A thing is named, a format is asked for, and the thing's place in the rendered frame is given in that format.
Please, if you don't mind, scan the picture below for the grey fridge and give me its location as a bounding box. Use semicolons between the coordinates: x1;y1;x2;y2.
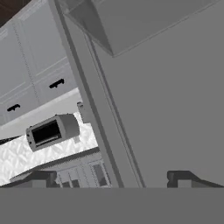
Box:
47;0;224;188

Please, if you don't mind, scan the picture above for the grey base cupboard run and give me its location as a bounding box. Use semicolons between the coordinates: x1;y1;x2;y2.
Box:
9;146;114;188

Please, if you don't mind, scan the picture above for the grey wall cupboard door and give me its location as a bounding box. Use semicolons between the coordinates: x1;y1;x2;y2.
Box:
11;0;79;107
0;20;40;125

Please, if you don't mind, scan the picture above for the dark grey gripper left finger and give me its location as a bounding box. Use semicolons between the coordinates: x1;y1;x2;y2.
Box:
0;170;59;188

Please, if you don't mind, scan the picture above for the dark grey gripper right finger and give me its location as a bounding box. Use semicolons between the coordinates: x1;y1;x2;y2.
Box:
166;170;224;188

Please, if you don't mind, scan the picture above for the silver toaster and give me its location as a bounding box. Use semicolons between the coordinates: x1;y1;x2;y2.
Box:
24;113;81;153

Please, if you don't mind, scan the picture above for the grey fridge door handle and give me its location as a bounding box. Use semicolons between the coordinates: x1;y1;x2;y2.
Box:
57;0;223;58

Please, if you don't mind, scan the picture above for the black cupboard handle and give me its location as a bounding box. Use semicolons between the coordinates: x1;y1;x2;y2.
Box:
48;78;66;90
6;103;22;113

